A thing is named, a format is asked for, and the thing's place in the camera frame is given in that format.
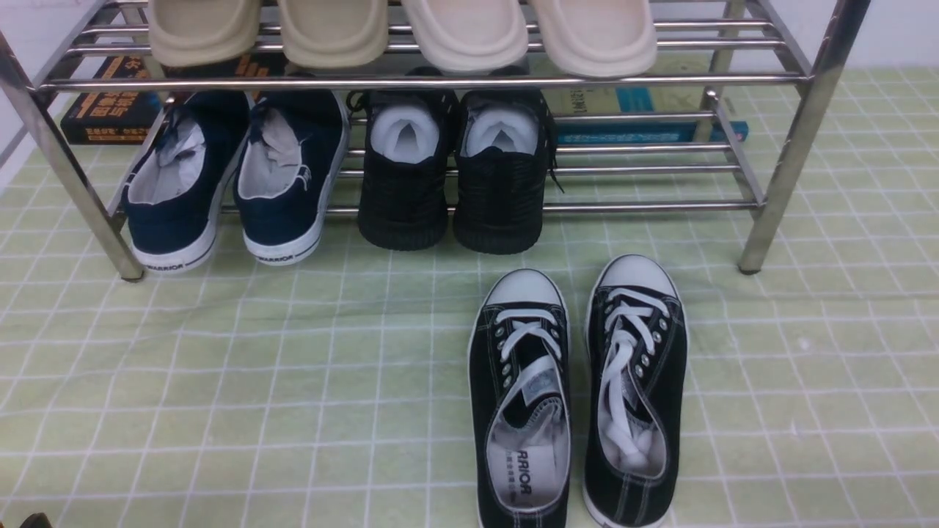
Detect black canvas sneaker white laces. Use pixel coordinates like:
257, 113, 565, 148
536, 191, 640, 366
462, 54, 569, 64
467, 268, 573, 527

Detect black canvas sneaker white sole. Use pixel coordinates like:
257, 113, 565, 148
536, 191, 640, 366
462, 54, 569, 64
582, 254, 690, 527

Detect silver metal shoe rack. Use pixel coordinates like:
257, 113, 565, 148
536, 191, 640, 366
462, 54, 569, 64
2, 1, 870, 283

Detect black mesh shoe right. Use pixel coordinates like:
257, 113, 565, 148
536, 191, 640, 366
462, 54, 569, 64
453, 87, 558, 255

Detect black mesh shoe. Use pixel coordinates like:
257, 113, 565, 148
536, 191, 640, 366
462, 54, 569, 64
453, 87, 558, 255
346, 88, 459, 252

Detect black mesh shoe left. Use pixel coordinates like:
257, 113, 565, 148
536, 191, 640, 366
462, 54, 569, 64
346, 88, 459, 252

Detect green checkered floor mat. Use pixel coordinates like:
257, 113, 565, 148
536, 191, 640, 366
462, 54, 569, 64
1, 69, 938, 527

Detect blue and tan book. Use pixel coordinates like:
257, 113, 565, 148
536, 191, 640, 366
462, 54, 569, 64
543, 86, 709, 146

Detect navy sneaker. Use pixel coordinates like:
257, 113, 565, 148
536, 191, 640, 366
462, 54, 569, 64
233, 89, 350, 266
121, 90, 251, 274

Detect cream slipper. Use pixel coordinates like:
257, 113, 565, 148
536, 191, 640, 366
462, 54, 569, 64
401, 1, 529, 71
529, 1, 657, 79

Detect cream slipper far right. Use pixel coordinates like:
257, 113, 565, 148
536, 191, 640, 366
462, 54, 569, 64
529, 1, 657, 79

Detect beige slipper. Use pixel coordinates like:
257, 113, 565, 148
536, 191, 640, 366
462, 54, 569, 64
278, 1, 389, 69
148, 1, 263, 67

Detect navy sneaker far left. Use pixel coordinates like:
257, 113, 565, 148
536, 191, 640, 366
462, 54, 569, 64
121, 90, 251, 274

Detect beige slipper far left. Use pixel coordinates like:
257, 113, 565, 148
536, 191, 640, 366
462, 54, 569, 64
148, 1, 263, 67

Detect black book orange text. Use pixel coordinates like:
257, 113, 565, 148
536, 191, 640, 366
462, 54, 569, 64
60, 54, 286, 146

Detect dark object bottom corner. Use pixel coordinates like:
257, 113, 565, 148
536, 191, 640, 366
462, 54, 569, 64
20, 512, 53, 528

